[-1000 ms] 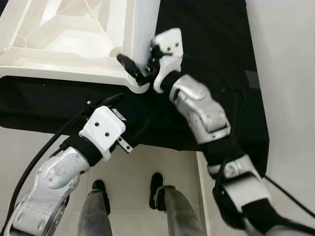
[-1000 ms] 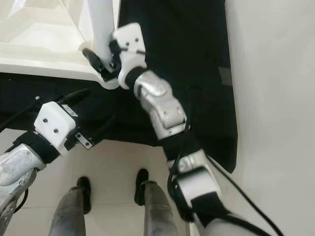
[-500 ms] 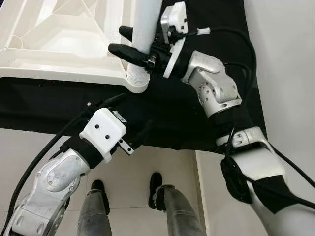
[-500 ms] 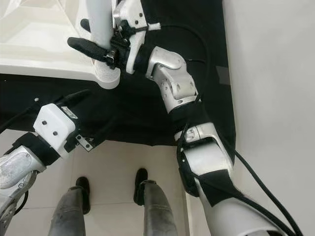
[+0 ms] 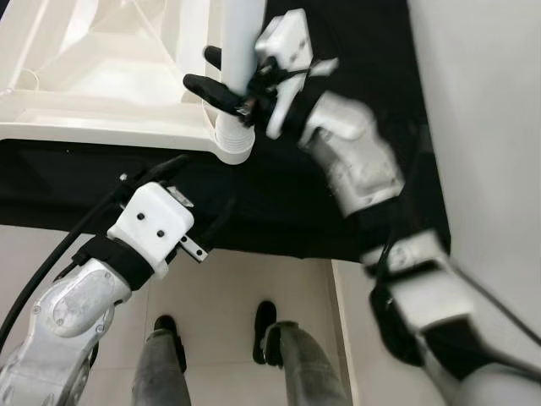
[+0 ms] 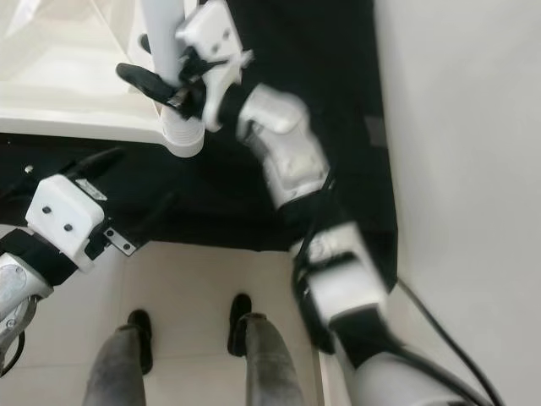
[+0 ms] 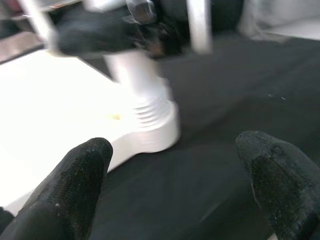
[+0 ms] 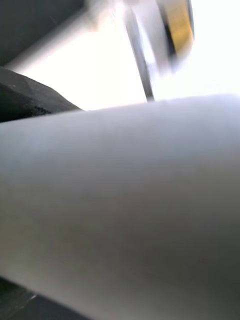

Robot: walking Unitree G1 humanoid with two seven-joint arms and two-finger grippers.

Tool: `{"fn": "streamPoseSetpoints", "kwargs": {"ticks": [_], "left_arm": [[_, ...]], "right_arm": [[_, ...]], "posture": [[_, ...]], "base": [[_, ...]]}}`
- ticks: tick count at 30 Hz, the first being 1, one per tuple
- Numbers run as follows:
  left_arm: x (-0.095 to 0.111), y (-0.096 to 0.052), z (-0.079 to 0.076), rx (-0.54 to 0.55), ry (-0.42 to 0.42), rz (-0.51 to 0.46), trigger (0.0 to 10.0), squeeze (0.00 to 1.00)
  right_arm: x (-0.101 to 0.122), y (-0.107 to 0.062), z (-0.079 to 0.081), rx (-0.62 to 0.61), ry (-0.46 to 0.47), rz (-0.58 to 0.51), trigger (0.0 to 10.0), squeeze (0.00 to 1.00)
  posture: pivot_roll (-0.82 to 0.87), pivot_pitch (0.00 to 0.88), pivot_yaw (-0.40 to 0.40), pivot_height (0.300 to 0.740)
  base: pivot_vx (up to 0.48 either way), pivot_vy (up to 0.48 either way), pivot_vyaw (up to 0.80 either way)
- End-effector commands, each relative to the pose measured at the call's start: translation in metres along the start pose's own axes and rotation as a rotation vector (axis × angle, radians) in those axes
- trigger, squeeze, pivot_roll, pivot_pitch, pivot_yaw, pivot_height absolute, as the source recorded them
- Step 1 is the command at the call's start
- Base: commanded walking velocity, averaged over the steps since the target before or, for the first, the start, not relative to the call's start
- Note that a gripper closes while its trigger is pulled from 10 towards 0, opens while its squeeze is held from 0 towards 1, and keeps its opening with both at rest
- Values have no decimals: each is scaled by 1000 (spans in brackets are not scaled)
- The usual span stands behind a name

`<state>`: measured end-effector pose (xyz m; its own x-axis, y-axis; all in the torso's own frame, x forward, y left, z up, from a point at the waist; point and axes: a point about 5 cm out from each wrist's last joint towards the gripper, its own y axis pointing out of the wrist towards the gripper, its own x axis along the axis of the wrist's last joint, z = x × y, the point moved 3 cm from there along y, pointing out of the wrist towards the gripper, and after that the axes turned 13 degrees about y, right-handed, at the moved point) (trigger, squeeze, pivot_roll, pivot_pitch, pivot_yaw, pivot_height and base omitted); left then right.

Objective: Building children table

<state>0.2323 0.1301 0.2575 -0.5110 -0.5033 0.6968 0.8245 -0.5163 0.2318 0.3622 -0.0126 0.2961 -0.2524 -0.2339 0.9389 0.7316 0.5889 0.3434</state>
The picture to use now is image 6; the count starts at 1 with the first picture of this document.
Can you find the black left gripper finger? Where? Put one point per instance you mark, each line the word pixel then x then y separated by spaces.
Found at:
pixel 97 163
pixel 152 213

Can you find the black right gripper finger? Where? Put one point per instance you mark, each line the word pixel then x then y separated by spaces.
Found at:
pixel 145 42
pixel 148 83

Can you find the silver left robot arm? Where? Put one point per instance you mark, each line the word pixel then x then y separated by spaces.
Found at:
pixel 21 288

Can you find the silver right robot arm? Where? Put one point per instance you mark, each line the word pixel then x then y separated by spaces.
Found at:
pixel 296 161

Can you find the white plastic table top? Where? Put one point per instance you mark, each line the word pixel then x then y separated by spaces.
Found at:
pixel 84 93

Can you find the clear tape patch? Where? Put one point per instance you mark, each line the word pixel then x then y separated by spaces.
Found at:
pixel 374 127

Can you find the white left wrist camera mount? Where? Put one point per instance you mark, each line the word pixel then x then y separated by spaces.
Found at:
pixel 63 216

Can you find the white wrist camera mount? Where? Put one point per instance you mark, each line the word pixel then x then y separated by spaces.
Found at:
pixel 63 216
pixel 211 34

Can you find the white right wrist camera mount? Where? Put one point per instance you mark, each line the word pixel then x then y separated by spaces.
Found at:
pixel 211 34

